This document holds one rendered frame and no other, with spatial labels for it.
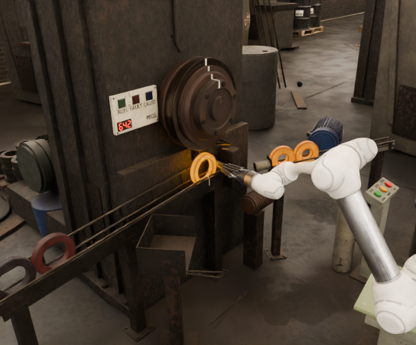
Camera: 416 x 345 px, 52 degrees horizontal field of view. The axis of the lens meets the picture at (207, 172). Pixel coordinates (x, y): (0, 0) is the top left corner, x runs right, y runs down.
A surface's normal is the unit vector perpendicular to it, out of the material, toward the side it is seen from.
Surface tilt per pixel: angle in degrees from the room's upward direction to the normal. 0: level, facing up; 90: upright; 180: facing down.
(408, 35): 90
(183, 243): 5
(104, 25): 90
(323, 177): 88
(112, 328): 0
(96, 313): 1
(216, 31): 90
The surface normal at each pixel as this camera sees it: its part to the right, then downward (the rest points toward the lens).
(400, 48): -0.83, 0.25
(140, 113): 0.74, 0.28
